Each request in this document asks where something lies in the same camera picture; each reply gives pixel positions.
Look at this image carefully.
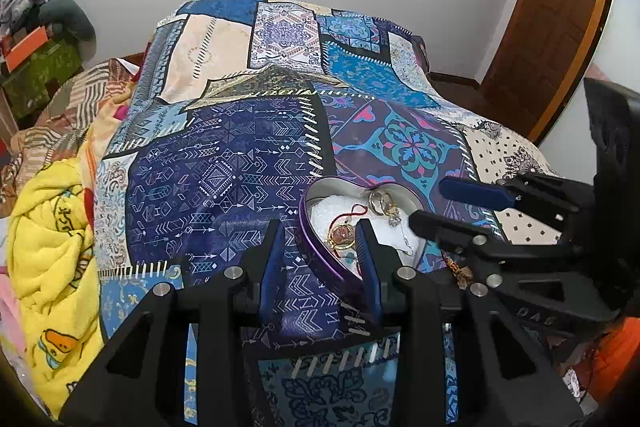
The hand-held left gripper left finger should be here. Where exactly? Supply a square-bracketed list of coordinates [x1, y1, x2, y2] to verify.
[59, 218, 287, 427]

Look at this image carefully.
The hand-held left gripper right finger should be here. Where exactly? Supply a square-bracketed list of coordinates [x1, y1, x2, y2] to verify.
[354, 218, 584, 427]

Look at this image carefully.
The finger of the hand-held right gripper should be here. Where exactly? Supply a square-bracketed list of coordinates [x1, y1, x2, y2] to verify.
[439, 172, 597, 236]
[409, 209, 622, 334]

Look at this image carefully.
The gold tassel ornament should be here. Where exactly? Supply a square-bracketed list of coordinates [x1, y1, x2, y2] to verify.
[444, 252, 474, 289]

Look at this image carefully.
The silver chain necklace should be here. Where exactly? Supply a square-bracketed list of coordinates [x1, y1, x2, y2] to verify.
[387, 212, 417, 259]

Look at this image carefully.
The red string bracelet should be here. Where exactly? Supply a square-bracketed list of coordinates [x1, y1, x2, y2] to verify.
[340, 204, 372, 235]

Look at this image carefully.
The gold ring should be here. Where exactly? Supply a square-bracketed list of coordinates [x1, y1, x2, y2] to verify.
[369, 189, 399, 216]

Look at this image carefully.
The purple heart-shaped tin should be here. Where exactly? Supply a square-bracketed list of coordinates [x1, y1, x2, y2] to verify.
[299, 179, 435, 292]

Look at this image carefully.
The patchwork printed blanket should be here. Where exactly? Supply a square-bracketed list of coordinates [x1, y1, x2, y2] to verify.
[92, 0, 560, 427]

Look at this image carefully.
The brown wooden door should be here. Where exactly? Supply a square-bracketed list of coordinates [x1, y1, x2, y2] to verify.
[479, 0, 620, 144]

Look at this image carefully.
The orange cloth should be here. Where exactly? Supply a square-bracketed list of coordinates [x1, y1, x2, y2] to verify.
[592, 321, 640, 410]

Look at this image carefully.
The yellow cartoon blanket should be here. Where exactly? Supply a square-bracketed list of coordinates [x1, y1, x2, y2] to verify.
[7, 157, 105, 414]

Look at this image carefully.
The striped brown bedsheet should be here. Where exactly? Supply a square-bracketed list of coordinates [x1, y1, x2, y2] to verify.
[0, 56, 147, 208]

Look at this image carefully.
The pink cloth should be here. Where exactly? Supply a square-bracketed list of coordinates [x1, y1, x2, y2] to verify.
[0, 274, 27, 360]

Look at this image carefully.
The green printed box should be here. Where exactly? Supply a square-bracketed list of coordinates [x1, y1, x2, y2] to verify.
[0, 38, 84, 120]

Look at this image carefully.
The grey plush pillow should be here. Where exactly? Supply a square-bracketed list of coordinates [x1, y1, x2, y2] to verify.
[37, 0, 97, 44]

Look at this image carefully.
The orange box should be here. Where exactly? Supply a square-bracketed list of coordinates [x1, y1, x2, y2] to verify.
[0, 27, 50, 72]

